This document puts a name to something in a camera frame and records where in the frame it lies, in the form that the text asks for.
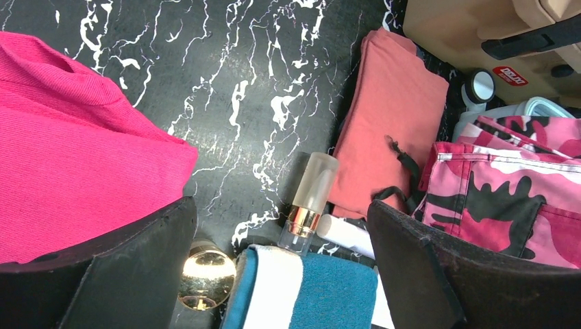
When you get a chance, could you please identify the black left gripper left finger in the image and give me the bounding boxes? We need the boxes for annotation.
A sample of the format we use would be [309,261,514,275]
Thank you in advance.
[1,197,197,328]

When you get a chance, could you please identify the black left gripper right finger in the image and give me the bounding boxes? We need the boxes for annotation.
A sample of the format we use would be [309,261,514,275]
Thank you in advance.
[367,201,580,328]

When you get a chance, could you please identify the pink camouflage pants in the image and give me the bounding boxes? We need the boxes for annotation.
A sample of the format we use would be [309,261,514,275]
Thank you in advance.
[372,115,581,271]

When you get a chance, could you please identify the magenta shorts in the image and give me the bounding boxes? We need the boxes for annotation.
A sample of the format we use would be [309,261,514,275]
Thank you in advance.
[1,32,198,263]

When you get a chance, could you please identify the rust red cloth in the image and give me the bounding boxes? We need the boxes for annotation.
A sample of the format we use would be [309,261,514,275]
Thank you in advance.
[329,28,449,219]

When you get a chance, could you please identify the gold round compact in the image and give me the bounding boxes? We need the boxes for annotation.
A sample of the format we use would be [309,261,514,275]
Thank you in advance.
[177,239,236,311]

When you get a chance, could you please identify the white lavender tube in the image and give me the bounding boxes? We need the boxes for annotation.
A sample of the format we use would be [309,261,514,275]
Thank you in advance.
[316,214,375,260]

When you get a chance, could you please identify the teal and beige folded towel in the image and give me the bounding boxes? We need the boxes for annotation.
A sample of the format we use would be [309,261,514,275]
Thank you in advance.
[221,245,394,328]

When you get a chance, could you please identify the clear gold perfume bottle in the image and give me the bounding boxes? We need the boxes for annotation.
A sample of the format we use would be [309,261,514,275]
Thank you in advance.
[277,152,339,256]

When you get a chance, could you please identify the light blue open suitcase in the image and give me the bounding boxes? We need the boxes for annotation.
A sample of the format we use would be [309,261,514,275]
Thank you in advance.
[452,97,573,142]

